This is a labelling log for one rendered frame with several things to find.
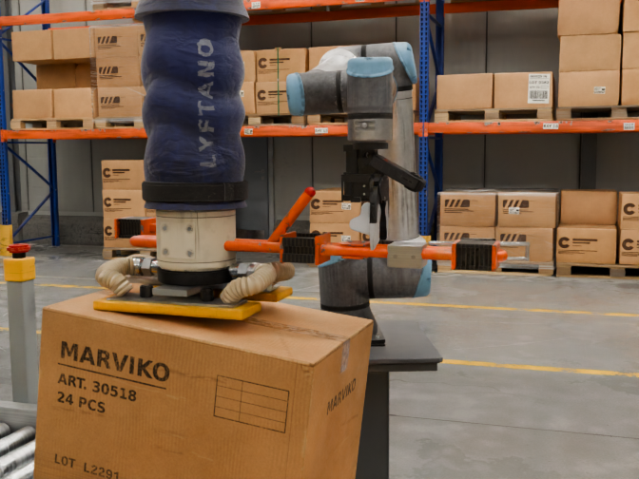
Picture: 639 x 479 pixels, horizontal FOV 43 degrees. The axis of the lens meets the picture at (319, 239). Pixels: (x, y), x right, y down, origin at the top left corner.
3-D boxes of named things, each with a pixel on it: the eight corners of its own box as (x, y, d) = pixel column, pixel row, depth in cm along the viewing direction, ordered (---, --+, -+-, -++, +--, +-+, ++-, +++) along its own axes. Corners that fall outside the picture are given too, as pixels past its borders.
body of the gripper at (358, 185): (351, 201, 166) (351, 143, 165) (392, 201, 164) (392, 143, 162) (340, 203, 159) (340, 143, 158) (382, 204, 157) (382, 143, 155)
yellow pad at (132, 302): (91, 310, 167) (91, 286, 166) (118, 301, 176) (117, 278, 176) (242, 320, 156) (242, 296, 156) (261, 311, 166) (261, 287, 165)
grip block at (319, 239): (278, 263, 163) (278, 235, 162) (294, 258, 172) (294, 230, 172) (317, 265, 161) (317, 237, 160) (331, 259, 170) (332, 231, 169)
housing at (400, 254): (386, 267, 158) (386, 244, 157) (394, 262, 164) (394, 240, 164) (421, 269, 156) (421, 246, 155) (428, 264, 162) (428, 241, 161)
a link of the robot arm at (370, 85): (395, 58, 163) (392, 51, 153) (395, 120, 164) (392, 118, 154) (349, 59, 164) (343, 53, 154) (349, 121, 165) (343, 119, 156)
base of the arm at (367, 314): (318, 326, 255) (316, 295, 254) (377, 323, 254) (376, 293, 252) (313, 342, 236) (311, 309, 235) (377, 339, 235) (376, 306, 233)
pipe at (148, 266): (97, 291, 168) (96, 264, 168) (156, 273, 192) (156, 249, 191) (246, 300, 158) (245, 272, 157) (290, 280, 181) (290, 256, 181)
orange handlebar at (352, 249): (83, 248, 179) (82, 232, 179) (151, 234, 208) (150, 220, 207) (506, 267, 151) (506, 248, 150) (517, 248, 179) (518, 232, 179)
